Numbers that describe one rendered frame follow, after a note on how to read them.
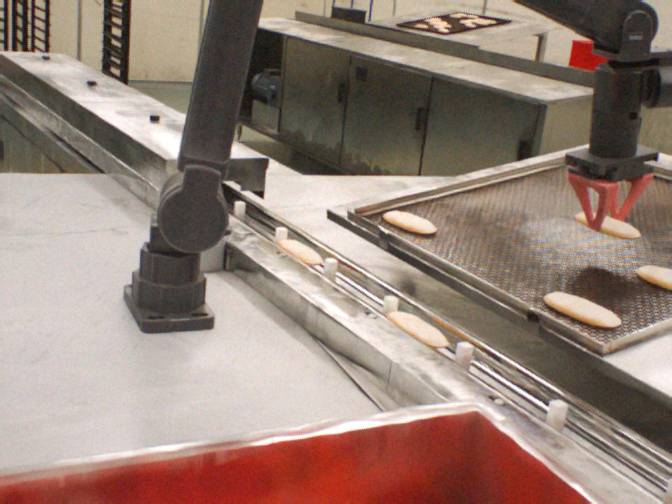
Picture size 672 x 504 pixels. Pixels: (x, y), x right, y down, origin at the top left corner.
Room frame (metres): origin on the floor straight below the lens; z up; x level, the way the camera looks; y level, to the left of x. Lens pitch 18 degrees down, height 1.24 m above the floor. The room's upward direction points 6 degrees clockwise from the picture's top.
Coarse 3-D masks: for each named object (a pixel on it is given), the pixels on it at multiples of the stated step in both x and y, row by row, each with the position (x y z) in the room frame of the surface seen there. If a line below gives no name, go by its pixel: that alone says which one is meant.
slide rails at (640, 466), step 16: (256, 224) 1.33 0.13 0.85; (272, 224) 1.33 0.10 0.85; (320, 256) 1.20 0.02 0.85; (320, 272) 1.13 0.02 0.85; (368, 288) 1.09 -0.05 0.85; (368, 304) 1.03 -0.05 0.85; (448, 336) 0.96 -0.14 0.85; (464, 368) 0.87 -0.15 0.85; (480, 368) 0.88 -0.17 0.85; (496, 368) 0.88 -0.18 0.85; (512, 384) 0.85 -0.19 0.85; (512, 400) 0.81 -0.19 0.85; (528, 400) 0.82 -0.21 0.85; (544, 400) 0.82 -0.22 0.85; (576, 416) 0.79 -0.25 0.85; (560, 432) 0.76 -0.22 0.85; (576, 432) 0.76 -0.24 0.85; (592, 432) 0.76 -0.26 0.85; (608, 448) 0.74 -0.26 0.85; (624, 448) 0.74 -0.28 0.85; (608, 464) 0.71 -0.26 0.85; (624, 464) 0.71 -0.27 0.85; (640, 464) 0.71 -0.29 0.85; (656, 480) 0.69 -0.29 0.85; (656, 496) 0.66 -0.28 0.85
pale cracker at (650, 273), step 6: (636, 270) 1.06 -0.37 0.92; (642, 270) 1.05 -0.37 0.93; (648, 270) 1.05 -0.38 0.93; (654, 270) 1.04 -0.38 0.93; (660, 270) 1.04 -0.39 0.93; (666, 270) 1.04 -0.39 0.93; (642, 276) 1.04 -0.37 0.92; (648, 276) 1.04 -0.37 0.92; (654, 276) 1.03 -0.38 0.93; (660, 276) 1.03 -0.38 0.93; (666, 276) 1.02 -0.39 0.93; (654, 282) 1.03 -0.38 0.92; (660, 282) 1.02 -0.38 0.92; (666, 282) 1.01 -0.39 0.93; (666, 288) 1.01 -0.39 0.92
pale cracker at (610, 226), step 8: (576, 216) 1.16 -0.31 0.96; (584, 216) 1.15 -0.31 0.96; (584, 224) 1.14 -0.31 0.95; (608, 224) 1.11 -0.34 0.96; (616, 224) 1.11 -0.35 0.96; (624, 224) 1.11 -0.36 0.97; (608, 232) 1.10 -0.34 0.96; (616, 232) 1.09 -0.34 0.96; (624, 232) 1.09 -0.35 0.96; (632, 232) 1.09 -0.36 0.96
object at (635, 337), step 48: (432, 192) 1.36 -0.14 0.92; (528, 192) 1.37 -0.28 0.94; (624, 192) 1.35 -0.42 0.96; (528, 240) 1.17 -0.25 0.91; (576, 240) 1.17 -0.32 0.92; (624, 240) 1.17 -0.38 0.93; (480, 288) 1.02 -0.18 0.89; (528, 288) 1.02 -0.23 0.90; (576, 288) 1.02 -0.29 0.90; (624, 288) 1.02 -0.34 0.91; (576, 336) 0.89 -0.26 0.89; (624, 336) 0.88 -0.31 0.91
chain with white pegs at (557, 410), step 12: (240, 204) 1.36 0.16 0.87; (240, 216) 1.36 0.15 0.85; (276, 228) 1.25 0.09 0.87; (276, 240) 1.24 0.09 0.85; (336, 264) 1.12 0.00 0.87; (384, 300) 1.01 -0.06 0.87; (396, 300) 1.01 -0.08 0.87; (384, 312) 1.01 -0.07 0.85; (468, 348) 0.89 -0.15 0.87; (456, 360) 0.89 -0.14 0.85; (468, 360) 0.89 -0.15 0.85; (552, 408) 0.77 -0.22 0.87; (564, 408) 0.77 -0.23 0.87; (552, 420) 0.77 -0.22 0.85; (564, 420) 0.77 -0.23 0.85
